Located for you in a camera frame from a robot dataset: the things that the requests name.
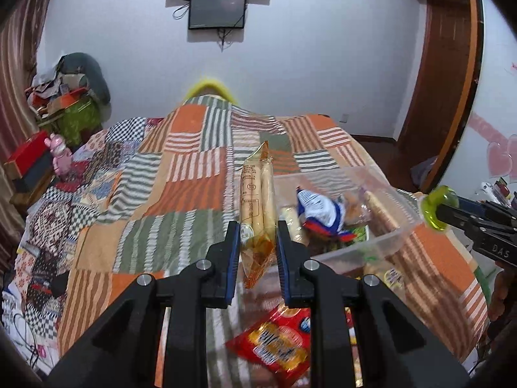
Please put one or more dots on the white stickered case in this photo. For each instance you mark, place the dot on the white stickered case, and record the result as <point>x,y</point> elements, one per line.
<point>501,192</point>

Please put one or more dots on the grey pillow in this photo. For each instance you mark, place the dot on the grey pillow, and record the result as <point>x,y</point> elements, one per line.
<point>95,76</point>

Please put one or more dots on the checkered patchwork quilt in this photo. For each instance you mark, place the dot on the checkered patchwork quilt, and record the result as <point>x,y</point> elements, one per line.
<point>80,194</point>

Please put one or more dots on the green snack packet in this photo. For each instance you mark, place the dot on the green snack packet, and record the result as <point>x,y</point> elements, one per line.
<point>362,233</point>

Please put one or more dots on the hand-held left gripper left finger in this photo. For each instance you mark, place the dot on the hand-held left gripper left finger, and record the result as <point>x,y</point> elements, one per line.
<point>232,258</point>

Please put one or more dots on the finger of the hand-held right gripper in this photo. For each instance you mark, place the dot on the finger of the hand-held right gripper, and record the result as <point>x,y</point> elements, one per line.
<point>484,226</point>
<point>470,205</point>

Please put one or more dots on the pile of clothes and boxes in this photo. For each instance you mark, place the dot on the pile of clothes and boxes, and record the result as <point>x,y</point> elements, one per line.
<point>52,93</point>

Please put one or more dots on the red box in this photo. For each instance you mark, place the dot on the red box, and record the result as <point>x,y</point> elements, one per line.
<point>26,157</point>

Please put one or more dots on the wooden wardrobe with white doors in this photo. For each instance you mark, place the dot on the wooden wardrobe with white doors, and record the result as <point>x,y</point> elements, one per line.
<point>496,89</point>

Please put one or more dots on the dark cloth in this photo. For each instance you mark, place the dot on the dark cloth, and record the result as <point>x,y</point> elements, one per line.
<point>424,169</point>

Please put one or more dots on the pink toy figure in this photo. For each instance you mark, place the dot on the pink toy figure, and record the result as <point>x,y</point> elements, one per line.
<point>60,155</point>

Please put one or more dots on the clear plastic storage box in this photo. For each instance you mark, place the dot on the clear plastic storage box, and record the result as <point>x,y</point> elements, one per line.
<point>387,242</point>

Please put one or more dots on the red snack bag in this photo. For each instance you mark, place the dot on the red snack bag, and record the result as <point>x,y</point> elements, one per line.
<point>268,341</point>

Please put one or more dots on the green bag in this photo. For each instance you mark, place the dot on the green bag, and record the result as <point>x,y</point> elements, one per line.
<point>78,121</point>

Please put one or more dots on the striped patchwork blanket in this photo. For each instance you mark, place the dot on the striped patchwork blanket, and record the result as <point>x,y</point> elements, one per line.
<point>194,194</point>

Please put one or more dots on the clear orange biscuit stick packet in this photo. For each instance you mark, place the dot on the clear orange biscuit stick packet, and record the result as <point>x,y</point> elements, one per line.
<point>256,202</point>

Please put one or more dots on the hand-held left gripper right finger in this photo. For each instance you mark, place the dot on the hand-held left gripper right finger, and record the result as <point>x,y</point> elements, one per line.
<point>282,258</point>

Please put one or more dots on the green round plastic snack cup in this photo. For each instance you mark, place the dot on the green round plastic snack cup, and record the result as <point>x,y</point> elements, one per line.
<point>438,209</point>

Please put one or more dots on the blue white snack bag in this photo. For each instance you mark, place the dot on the blue white snack bag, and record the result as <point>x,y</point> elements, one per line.
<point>321,214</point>

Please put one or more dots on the orange cookie pack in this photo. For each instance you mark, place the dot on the orange cookie pack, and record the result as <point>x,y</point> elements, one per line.
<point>352,208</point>

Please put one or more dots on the person's right hand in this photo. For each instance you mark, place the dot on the person's right hand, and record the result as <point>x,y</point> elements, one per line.
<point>500,295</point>

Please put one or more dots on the small black monitor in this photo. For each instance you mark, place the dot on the small black monitor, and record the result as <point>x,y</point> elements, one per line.
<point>217,11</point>

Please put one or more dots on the striped curtain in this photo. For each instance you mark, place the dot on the striped curtain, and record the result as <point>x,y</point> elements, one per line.
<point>20,68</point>

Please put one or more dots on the yellow bed end object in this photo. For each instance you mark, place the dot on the yellow bed end object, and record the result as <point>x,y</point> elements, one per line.
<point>210,88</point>

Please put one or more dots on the yellow white snack packet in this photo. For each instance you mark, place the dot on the yellow white snack packet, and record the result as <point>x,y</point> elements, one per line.
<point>394,279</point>

